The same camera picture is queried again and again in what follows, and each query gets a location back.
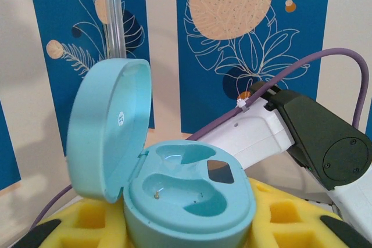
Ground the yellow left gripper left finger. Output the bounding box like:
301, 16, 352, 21
24, 196, 131, 248

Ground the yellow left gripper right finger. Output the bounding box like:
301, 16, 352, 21
245, 177, 366, 248

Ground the blue earbud charging case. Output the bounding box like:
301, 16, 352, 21
66, 57, 257, 248

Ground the aluminium frame post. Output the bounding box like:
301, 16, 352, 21
100, 0, 128, 60

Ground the white cable clip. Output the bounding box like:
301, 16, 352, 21
236, 96, 252, 114

